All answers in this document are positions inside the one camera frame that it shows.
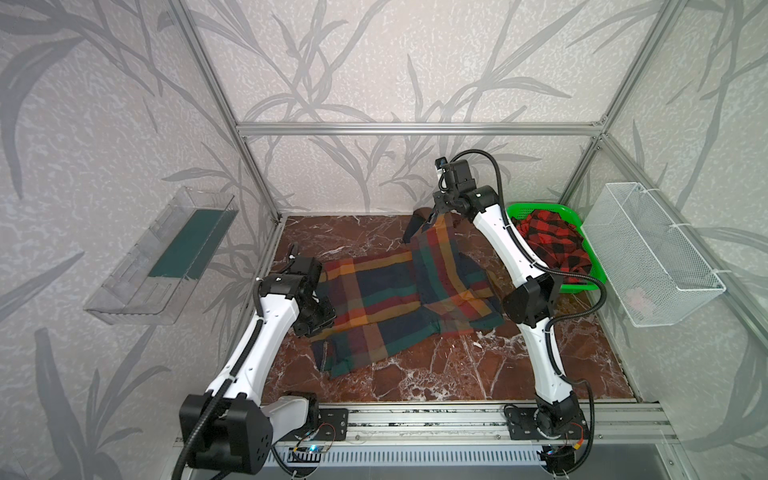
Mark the multicolour plaid shirt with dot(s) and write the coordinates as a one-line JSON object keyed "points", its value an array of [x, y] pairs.
{"points": [[390, 302]]}

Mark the white wire mesh basket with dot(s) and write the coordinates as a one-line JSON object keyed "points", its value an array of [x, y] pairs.
{"points": [[639, 245]]}

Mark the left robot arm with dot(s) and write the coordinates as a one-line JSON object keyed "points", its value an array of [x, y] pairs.
{"points": [[228, 428]]}

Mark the aluminium frame bars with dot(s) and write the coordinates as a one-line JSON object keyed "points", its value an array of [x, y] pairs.
{"points": [[599, 131]]}

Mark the aluminium front rail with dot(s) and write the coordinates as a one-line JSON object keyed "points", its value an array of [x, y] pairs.
{"points": [[482, 423]]}

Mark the red black plaid shirt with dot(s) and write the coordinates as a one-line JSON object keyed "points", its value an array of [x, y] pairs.
{"points": [[557, 243]]}

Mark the clear plastic wall bin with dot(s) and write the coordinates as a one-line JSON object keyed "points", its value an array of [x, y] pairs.
{"points": [[152, 284]]}

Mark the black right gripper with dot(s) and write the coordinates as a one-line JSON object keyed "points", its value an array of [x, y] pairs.
{"points": [[445, 201]]}

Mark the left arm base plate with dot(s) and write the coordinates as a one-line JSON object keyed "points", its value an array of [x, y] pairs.
{"points": [[329, 424]]}

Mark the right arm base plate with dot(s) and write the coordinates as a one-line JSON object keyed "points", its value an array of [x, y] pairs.
{"points": [[533, 423]]}

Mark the pink object in basket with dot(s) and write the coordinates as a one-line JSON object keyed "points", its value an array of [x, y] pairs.
{"points": [[638, 300]]}

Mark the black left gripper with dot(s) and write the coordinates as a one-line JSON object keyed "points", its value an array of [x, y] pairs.
{"points": [[294, 264]]}

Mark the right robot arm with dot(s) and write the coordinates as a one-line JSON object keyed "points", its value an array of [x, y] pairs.
{"points": [[530, 305]]}

